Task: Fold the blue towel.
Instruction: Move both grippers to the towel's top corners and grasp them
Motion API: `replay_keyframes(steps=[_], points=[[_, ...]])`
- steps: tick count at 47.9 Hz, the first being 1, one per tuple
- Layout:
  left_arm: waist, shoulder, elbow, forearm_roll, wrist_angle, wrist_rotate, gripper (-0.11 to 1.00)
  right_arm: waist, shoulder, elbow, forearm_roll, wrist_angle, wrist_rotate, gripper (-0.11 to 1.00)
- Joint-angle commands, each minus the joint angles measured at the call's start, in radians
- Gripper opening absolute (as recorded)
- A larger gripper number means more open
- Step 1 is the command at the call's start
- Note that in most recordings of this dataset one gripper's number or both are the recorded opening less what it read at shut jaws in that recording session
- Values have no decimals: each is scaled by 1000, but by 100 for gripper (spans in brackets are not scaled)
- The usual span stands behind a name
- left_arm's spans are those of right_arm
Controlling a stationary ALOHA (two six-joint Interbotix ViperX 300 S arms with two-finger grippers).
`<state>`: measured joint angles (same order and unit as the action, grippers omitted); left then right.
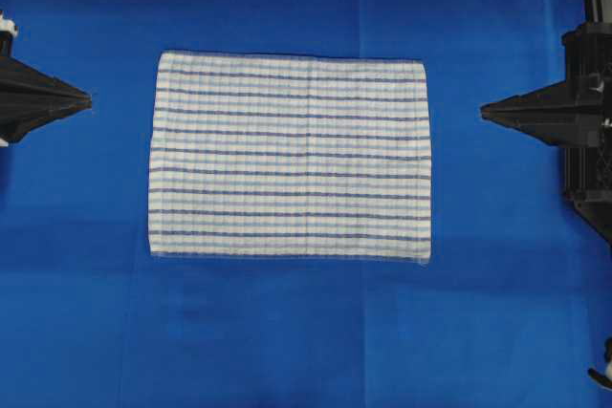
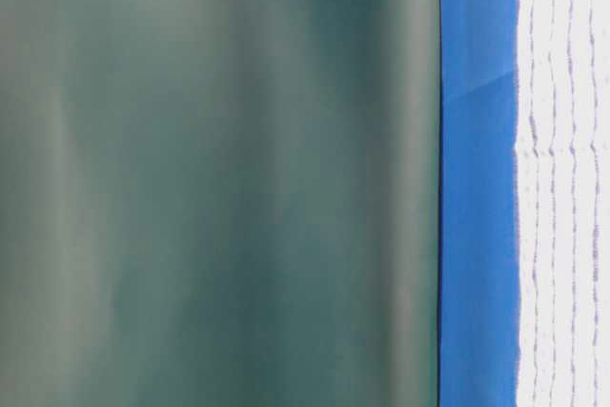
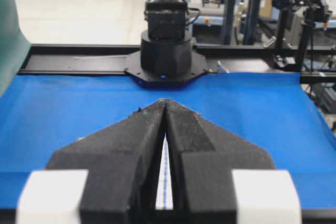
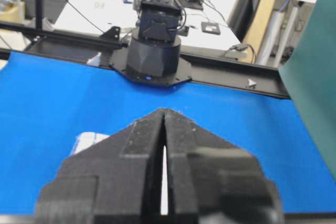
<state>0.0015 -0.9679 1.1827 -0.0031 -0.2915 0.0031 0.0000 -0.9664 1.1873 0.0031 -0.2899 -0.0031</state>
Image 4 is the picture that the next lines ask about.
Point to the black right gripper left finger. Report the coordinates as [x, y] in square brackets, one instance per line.
[117, 180]

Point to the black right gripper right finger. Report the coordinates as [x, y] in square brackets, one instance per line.
[211, 180]

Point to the blue white striped towel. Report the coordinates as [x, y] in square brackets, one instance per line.
[86, 140]

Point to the blue table cloth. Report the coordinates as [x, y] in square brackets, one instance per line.
[46, 104]

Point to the black square device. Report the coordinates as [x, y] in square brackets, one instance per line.
[210, 28]

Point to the white office desk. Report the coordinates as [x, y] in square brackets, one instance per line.
[92, 17]

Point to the black aluminium frame rail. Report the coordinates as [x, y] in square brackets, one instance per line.
[192, 67]

